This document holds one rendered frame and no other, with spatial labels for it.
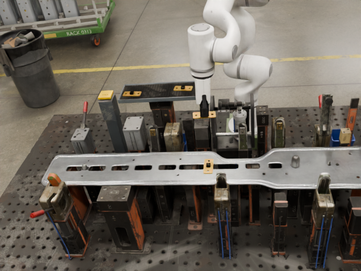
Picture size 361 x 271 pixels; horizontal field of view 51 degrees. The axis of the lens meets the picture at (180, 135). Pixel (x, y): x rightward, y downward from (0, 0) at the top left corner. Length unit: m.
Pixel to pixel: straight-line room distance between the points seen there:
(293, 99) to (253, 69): 1.94
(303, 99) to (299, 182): 2.30
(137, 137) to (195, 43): 0.59
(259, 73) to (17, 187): 1.39
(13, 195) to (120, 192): 0.85
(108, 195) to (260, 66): 0.90
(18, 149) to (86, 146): 2.07
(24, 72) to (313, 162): 3.13
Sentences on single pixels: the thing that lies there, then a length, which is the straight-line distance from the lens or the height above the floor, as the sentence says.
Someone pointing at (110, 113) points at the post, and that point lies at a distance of 1.84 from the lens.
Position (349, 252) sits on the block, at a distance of 1.62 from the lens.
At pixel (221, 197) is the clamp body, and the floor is 1.04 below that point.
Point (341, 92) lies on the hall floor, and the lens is 3.87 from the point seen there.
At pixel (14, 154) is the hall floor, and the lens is 3.77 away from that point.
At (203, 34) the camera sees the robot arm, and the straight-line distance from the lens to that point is 1.21.
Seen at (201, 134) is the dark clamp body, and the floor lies 1.04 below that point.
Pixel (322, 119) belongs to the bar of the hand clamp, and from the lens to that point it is 1.60.
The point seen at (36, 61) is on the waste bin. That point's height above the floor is 0.51.
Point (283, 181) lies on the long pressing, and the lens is 1.49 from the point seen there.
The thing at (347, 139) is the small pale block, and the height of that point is 1.03.
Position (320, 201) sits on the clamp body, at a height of 1.05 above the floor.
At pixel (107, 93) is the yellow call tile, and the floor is 1.16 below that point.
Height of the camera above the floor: 2.06
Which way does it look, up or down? 38 degrees down
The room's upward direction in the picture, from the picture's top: 9 degrees counter-clockwise
